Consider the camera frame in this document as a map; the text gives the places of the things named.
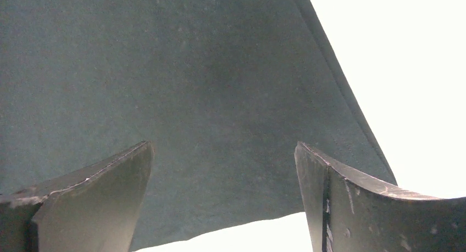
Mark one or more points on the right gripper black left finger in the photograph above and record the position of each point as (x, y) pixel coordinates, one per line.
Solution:
(95, 208)

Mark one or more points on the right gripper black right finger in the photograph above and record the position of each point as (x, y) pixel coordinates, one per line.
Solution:
(349, 210)

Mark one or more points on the black t shirt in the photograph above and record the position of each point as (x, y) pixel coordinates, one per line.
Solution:
(224, 89)

